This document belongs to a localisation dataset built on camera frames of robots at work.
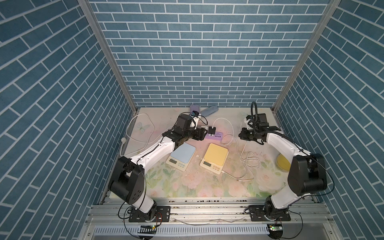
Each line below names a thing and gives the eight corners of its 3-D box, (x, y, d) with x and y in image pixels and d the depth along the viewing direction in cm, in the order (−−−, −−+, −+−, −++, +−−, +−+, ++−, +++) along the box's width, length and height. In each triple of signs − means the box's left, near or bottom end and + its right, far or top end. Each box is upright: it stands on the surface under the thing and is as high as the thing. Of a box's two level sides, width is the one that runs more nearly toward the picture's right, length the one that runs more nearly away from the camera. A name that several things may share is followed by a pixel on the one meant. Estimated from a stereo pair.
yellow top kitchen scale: (199, 166, 92) (199, 164, 90) (210, 143, 102) (210, 141, 100) (220, 175, 88) (221, 174, 86) (229, 151, 98) (230, 149, 97)
